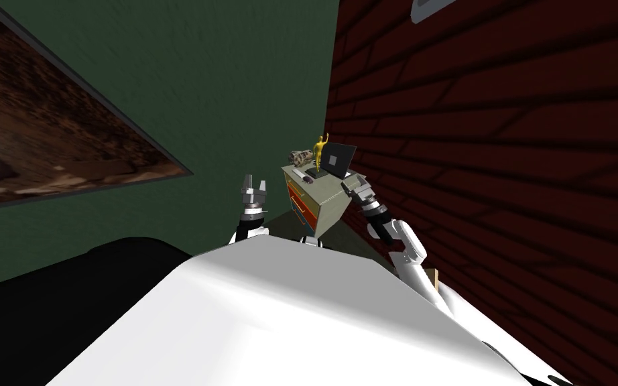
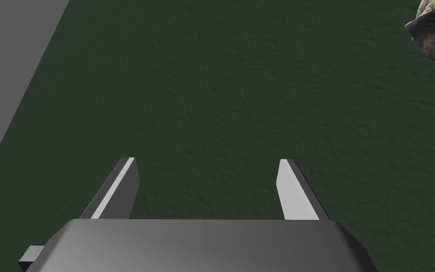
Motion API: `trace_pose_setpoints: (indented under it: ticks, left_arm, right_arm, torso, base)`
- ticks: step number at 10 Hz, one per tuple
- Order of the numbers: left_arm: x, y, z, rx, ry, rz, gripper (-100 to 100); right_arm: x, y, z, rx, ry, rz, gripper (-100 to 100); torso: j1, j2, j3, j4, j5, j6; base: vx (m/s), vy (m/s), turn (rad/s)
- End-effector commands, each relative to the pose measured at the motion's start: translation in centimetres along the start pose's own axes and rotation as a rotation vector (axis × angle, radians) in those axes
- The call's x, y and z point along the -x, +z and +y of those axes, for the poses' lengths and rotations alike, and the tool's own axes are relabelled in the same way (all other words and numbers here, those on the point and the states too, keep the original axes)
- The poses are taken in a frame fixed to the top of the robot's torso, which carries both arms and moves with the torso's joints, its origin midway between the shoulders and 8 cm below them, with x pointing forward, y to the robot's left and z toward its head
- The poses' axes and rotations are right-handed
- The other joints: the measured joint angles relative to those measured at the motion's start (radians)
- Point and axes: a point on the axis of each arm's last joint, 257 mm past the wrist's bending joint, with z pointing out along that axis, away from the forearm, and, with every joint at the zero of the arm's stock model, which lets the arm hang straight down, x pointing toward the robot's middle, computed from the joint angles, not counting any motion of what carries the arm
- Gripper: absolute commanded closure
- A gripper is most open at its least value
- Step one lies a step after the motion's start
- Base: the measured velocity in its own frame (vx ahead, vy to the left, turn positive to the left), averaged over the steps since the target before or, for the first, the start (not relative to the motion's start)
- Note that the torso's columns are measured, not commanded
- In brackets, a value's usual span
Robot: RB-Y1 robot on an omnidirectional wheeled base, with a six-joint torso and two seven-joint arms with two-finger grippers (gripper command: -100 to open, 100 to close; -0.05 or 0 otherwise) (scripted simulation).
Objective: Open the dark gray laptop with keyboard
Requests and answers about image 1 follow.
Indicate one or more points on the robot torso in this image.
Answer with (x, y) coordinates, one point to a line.
(287, 321)

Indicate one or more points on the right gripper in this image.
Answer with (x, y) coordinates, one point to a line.
(355, 187)

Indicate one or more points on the black laptop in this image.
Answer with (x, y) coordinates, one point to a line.
(338, 158)

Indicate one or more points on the brown framed wall picture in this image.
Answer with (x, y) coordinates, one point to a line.
(35, 123)

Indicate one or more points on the yellow figurine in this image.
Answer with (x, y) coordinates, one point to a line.
(319, 151)

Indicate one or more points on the grey cabinet with orange drawers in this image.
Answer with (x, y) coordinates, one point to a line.
(331, 206)

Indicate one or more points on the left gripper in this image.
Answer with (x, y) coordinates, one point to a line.
(253, 201)

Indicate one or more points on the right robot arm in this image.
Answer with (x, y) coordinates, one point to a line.
(411, 246)

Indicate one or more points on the brown mottled object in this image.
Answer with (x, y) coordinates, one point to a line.
(301, 157)

